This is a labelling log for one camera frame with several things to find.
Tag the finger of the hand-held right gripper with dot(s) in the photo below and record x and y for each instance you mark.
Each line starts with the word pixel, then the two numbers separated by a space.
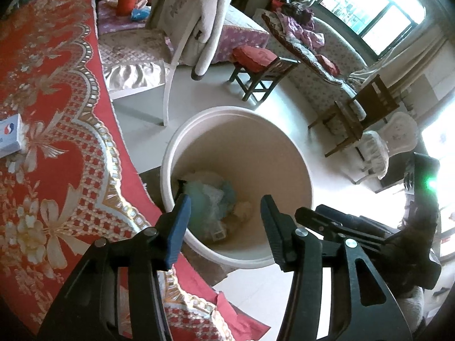
pixel 341 216
pixel 330 229

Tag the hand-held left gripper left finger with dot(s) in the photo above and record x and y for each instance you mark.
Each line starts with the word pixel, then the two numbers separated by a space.
pixel 177 227

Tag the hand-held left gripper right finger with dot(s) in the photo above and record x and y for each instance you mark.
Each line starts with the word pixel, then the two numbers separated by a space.
pixel 277 231

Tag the teal plastic bag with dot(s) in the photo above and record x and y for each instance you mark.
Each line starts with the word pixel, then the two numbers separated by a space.
pixel 206 202

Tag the yellowish paper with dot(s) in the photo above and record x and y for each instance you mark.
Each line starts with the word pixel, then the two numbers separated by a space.
pixel 243 211

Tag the white plastic bucket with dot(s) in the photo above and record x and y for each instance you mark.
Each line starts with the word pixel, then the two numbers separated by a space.
pixel 248 142

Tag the white medicine box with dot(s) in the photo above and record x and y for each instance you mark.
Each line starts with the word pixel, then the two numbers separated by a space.
pixel 9 135

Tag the white ornate chair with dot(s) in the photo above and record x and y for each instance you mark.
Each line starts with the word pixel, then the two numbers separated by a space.
pixel 401 131

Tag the bright glass door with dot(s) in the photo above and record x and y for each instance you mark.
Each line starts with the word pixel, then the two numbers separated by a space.
pixel 444 142

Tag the brown wooden chair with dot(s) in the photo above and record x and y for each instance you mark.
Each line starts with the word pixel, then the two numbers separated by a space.
pixel 376 99

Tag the floral sofa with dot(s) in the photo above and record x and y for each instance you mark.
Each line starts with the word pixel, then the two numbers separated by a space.
pixel 320 78

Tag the red floral tablecloth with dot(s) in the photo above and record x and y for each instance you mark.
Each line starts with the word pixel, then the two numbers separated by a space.
pixel 53 149

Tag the white radiator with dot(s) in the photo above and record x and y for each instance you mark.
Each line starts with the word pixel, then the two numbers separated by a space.
pixel 423 92

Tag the red sofa cushion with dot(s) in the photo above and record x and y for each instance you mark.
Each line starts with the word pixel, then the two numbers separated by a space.
pixel 327 64

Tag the small dark wooden stool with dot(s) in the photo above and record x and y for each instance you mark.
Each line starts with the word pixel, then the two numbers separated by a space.
pixel 263 78

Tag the red stool cushion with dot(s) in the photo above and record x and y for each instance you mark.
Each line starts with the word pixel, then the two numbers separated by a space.
pixel 254 57

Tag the pile of pink clothes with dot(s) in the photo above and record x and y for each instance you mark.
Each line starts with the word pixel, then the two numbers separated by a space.
pixel 298 28

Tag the purple floral covered table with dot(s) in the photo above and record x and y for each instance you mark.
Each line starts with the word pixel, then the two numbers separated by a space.
pixel 248 39

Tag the beige coat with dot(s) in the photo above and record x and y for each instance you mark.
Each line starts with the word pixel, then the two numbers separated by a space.
pixel 209 25

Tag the large window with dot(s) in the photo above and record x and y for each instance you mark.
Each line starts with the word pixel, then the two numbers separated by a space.
pixel 373 10

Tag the small blue bag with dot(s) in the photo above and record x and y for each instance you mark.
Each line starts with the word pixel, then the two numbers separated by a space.
pixel 140 14

